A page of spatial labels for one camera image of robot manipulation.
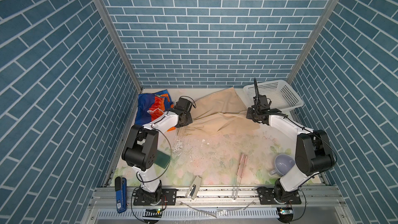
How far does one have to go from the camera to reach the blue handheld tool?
2.30 feet

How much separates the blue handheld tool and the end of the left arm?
1.33ft

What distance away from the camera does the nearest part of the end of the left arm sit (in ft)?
2.31
